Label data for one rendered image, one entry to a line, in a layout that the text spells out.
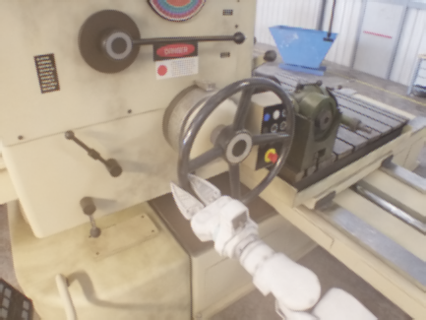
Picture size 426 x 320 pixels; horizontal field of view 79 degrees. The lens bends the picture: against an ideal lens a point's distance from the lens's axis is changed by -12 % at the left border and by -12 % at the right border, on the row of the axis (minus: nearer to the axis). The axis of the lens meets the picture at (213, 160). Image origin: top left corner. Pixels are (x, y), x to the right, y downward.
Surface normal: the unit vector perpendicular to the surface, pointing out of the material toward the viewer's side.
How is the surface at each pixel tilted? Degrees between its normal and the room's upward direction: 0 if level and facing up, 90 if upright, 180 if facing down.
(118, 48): 90
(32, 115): 90
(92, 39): 90
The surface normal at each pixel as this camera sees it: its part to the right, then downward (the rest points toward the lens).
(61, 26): 0.57, 0.45
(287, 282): -0.33, -0.75
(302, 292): -0.15, -0.67
